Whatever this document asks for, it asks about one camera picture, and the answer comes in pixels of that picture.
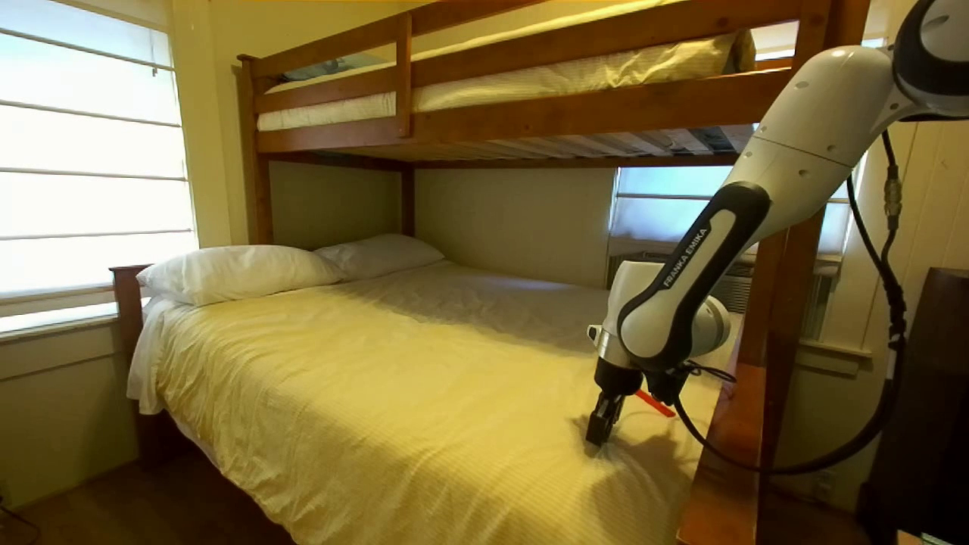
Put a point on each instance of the wooden bunk bed frame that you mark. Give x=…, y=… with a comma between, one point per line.
x=566, y=112

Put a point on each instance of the small bright window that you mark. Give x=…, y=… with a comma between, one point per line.
x=653, y=206

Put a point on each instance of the small white pillow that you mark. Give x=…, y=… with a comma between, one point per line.
x=379, y=255

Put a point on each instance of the white bed sheet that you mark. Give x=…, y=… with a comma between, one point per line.
x=147, y=363

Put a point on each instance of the white window blind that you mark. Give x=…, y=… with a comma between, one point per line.
x=85, y=151

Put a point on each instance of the large white pillow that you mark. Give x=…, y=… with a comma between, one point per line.
x=238, y=274

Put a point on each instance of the upper bunk mattress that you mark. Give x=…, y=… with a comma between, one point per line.
x=566, y=78

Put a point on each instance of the yellow bed blanket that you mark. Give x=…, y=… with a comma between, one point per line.
x=403, y=403

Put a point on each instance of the dark wooden cabinet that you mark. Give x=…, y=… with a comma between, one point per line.
x=929, y=403

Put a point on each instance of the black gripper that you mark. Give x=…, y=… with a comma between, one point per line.
x=617, y=378

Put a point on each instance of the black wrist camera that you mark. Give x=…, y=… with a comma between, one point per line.
x=669, y=383

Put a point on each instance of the wall air conditioner unit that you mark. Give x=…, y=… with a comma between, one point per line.
x=632, y=268

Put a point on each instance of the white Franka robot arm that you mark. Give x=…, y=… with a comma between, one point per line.
x=769, y=193

